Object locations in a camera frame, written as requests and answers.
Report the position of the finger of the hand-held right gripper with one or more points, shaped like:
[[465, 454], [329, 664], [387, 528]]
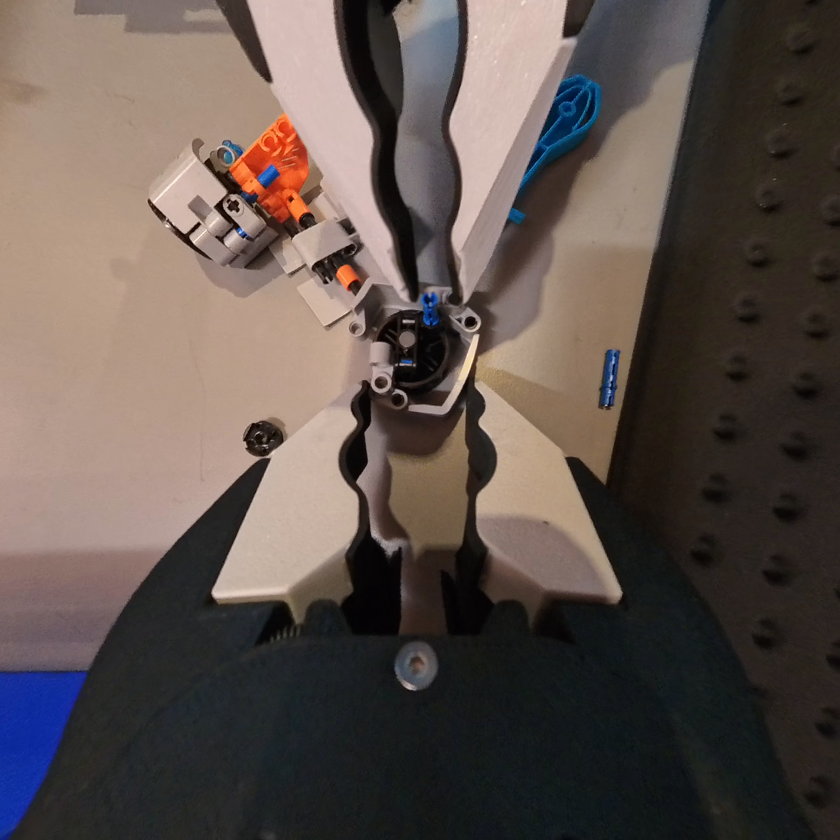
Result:
[[512, 98], [315, 98]]

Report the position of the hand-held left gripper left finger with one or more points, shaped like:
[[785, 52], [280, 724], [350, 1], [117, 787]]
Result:
[[289, 525]]

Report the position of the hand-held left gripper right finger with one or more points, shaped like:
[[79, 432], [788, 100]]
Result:
[[544, 499]]

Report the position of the light blue plastic strip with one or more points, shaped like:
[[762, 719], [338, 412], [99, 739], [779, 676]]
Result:
[[571, 124]]

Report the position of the grey curved panel block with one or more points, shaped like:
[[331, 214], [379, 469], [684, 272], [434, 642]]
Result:
[[459, 387]]

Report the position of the grey block module orange part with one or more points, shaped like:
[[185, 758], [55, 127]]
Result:
[[184, 190]]

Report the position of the black round core blue pin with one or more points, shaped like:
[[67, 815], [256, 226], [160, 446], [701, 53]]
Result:
[[426, 367]]

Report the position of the small black round block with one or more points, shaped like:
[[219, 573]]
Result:
[[262, 438]]

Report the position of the loose blue axle pin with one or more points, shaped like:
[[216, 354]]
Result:
[[610, 377]]

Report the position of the blue plastic bin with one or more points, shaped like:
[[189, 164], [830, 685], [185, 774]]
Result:
[[33, 735]]

